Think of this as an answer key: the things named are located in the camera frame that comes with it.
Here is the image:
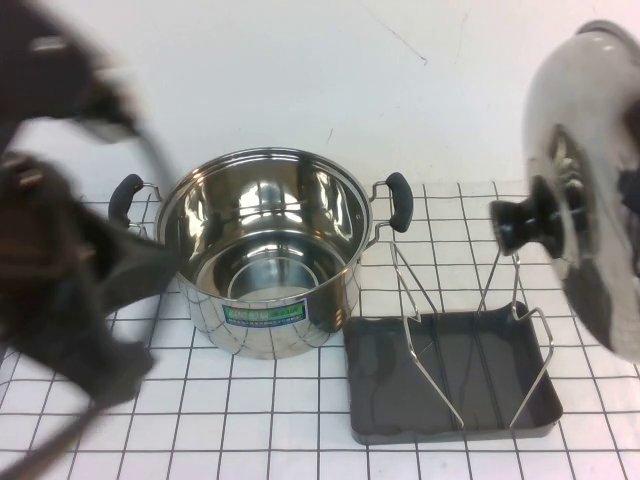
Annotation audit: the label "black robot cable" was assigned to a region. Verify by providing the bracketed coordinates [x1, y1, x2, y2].
[0, 394, 106, 480]

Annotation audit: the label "steel pot lid black knob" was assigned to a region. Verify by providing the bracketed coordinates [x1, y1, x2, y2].
[488, 19, 640, 362]

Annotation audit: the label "black plastic drip tray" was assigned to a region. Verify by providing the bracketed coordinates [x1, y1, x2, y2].
[343, 299, 562, 448]

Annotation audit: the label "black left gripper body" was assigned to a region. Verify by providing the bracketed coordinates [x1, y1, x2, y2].
[0, 152, 177, 401]

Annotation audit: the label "stainless steel pot black handles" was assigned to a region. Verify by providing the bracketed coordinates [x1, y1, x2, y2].
[108, 146, 415, 361]

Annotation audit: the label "white black grid tablecloth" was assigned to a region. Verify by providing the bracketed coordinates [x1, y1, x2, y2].
[0, 182, 640, 480]

